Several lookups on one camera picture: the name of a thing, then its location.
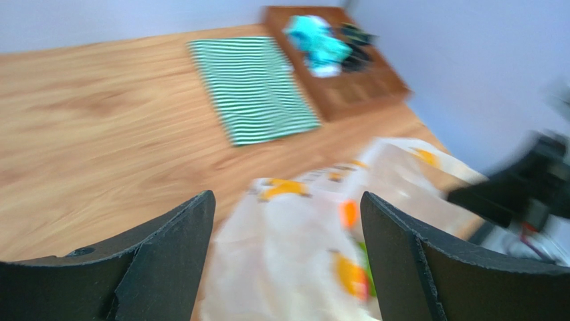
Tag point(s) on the banana print plastic bag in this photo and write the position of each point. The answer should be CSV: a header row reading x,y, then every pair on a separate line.
x,y
283,254

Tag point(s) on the green striped cloth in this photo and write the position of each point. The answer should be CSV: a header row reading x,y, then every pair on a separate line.
x,y
254,94

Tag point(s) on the teal white socks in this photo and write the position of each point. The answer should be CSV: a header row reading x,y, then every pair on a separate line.
x,y
314,37

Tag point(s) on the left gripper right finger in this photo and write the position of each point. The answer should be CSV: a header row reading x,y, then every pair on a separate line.
x,y
423,273

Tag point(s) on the orange fruit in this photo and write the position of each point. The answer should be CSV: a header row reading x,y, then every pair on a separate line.
x,y
349,213

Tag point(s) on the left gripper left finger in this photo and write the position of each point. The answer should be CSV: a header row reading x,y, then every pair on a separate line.
x,y
149,272

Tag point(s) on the wooden compartment tray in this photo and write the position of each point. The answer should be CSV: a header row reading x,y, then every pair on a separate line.
x,y
350,93

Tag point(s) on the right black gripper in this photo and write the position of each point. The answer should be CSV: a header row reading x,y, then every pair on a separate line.
x,y
528,191

